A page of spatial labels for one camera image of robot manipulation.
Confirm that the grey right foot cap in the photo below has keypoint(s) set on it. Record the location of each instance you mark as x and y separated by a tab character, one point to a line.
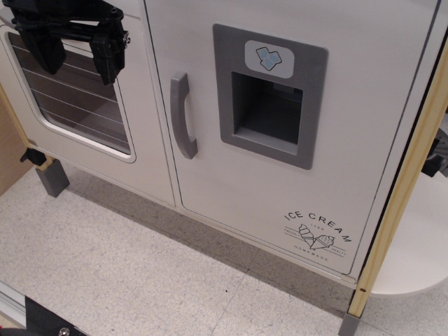
349	325

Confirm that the grey ice dispenser panel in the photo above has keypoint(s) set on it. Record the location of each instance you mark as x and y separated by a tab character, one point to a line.
269	93

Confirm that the white round table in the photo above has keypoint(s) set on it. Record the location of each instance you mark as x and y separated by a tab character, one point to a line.
417	257

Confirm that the grey fridge door handle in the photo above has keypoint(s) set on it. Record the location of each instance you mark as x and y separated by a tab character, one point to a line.
179	90

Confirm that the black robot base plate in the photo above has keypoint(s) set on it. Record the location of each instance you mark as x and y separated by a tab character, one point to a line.
42	322

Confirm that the grey foot cap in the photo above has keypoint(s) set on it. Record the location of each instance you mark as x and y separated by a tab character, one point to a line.
54	179
349	325

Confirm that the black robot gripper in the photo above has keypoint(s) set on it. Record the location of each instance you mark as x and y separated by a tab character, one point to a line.
42	24

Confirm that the white toy fridge door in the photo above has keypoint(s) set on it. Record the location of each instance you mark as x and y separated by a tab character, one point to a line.
381	54

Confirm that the black clamp knob left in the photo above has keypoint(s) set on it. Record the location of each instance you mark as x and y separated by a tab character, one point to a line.
34	156

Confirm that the wooden right frame post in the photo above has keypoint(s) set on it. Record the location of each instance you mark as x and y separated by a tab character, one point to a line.
430	117

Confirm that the white toy oven door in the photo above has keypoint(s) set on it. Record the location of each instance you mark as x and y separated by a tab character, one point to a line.
112	131

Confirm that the grey left foot cap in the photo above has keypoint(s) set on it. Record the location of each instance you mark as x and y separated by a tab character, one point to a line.
54	179

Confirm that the wooden left side panel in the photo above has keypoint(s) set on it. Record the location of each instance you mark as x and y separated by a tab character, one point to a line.
12	147

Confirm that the white toy kitchen cabinet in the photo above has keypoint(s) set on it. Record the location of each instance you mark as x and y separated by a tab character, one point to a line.
138	9

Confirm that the aluminium rail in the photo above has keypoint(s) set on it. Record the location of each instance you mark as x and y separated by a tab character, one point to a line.
13	306

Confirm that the black clamp right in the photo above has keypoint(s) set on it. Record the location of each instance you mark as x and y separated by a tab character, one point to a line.
436	160

